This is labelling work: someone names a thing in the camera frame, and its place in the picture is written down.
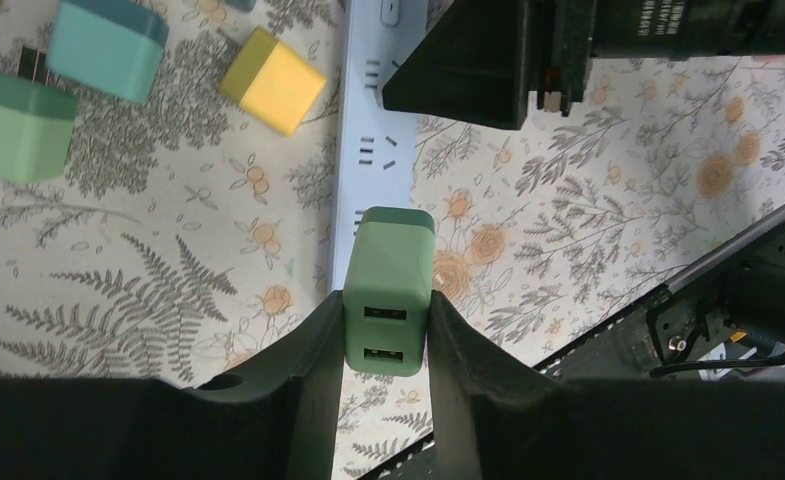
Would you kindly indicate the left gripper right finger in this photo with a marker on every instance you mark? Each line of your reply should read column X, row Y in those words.
column 496, row 418

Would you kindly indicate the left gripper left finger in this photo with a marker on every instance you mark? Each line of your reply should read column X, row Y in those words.
column 272, row 417

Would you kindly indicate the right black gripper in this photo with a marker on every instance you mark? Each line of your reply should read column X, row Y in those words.
column 472, row 66

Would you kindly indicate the blue power strip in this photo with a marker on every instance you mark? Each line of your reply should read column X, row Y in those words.
column 379, row 415

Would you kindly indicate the green plug cube bottom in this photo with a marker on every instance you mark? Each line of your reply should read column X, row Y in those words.
column 387, row 291

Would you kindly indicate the green plug cube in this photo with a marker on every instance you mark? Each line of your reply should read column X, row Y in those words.
column 387, row 291
column 36, row 122

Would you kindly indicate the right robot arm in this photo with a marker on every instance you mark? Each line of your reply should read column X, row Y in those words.
column 679, row 30

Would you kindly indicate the yellow plug cube lower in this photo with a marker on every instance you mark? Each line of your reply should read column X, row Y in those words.
column 270, row 81

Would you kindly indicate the teal plug cube middle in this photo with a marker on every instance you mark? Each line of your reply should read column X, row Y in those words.
column 115, row 47

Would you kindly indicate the floral table mat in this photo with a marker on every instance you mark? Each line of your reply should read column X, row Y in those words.
column 185, row 236

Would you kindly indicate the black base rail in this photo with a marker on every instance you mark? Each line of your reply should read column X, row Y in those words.
column 717, row 326

